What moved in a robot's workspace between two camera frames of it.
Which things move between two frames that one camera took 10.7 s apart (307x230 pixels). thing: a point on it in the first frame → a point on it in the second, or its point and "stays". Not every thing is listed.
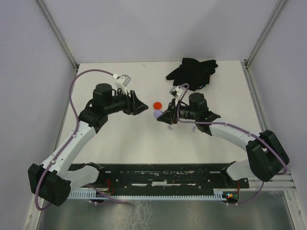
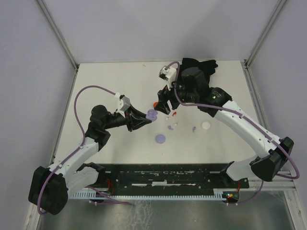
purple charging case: (157, 113) → (160, 138)
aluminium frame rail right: (271, 23) stays
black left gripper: (134, 106) → (132, 120)
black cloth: (196, 74) stays
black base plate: (114, 177) stays
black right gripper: (171, 112) → (164, 96)
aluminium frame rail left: (58, 32) stays
